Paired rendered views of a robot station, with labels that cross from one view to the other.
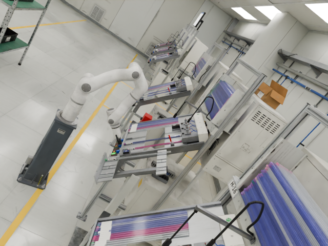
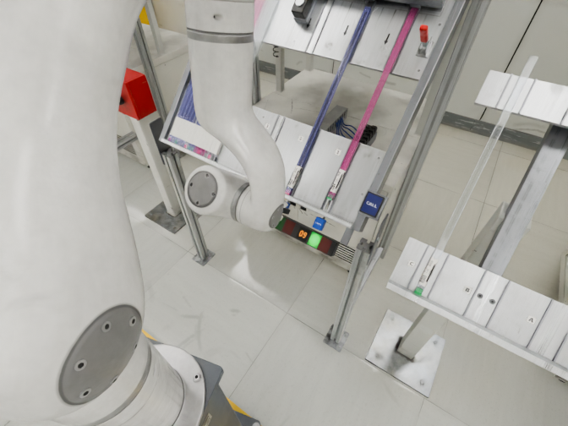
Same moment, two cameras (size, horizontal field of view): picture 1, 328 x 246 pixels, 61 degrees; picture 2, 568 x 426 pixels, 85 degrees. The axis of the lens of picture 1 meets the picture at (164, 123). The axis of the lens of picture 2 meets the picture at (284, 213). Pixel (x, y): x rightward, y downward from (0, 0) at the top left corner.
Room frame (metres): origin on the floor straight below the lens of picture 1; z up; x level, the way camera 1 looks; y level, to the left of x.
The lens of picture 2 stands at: (1.82, 0.60, 1.30)
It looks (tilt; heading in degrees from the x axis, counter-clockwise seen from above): 47 degrees down; 315
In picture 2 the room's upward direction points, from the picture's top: straight up
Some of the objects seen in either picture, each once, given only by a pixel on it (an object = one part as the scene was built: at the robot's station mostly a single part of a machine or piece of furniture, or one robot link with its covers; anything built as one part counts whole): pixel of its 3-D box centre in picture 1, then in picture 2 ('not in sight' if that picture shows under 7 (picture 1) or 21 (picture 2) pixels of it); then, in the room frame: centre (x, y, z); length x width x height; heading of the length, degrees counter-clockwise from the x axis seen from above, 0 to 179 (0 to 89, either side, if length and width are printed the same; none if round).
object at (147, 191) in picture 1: (157, 198); (331, 170); (2.51, -0.41, 0.31); 0.70 x 0.65 x 0.62; 12
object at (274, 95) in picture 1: (267, 89); not in sight; (2.59, -0.57, 1.82); 0.68 x 0.30 x 0.20; 12
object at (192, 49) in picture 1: (177, 65); not in sight; (7.10, 0.58, 0.95); 1.36 x 0.82 x 1.90; 102
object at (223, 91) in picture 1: (222, 101); not in sight; (2.42, -0.30, 1.52); 0.51 x 0.13 x 0.27; 12
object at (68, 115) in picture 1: (71, 109); (128, 389); (2.07, 0.68, 0.79); 0.19 x 0.19 x 0.18
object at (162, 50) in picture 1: (175, 56); not in sight; (8.52, 0.89, 0.95); 1.37 x 0.82 x 1.90; 102
